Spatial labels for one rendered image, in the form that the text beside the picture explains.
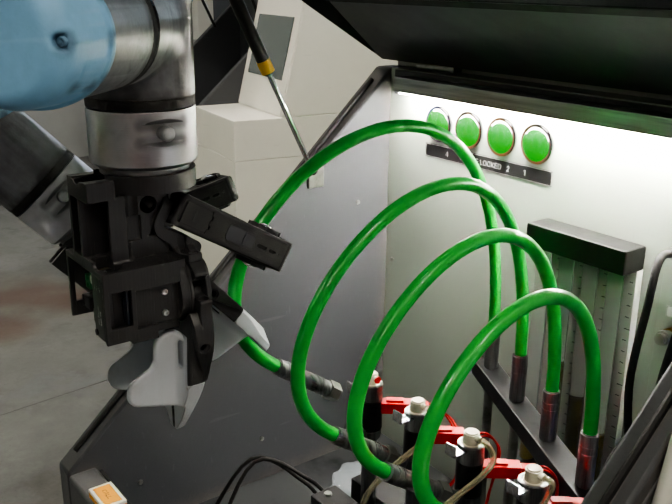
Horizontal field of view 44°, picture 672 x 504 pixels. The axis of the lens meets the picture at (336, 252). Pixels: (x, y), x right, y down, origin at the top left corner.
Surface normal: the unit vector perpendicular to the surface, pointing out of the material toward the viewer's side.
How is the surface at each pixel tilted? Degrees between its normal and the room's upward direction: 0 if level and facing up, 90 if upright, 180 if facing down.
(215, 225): 90
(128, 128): 90
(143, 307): 90
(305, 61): 90
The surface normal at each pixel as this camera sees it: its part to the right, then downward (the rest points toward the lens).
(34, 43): -0.22, 0.30
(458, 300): -0.80, 0.18
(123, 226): 0.59, 0.25
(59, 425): 0.01, -0.95
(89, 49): 0.96, 0.20
